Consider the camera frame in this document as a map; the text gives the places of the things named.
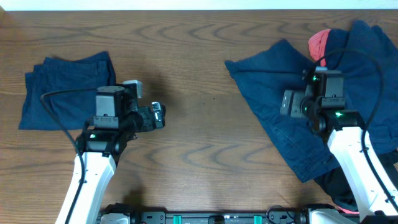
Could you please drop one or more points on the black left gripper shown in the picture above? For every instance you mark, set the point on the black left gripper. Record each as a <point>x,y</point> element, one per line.
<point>147,114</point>

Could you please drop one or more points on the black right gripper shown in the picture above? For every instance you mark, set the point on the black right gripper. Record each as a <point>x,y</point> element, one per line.
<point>297,99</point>

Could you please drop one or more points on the navy blue denim shorts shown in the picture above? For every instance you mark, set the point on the navy blue denim shorts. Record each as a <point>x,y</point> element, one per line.
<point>368,59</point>

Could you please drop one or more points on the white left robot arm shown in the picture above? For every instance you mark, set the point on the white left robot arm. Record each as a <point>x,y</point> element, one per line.
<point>103,139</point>

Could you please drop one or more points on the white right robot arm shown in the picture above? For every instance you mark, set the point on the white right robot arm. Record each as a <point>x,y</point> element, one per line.
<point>344,132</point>

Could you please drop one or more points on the red cloth garment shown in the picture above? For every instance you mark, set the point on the red cloth garment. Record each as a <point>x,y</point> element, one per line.
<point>317,44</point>

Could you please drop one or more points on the folded navy blue shorts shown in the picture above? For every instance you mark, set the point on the folded navy blue shorts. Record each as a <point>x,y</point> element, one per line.
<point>72,109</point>

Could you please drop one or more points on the black printed shirt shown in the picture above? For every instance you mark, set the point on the black printed shirt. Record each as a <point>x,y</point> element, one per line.
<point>335,185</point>

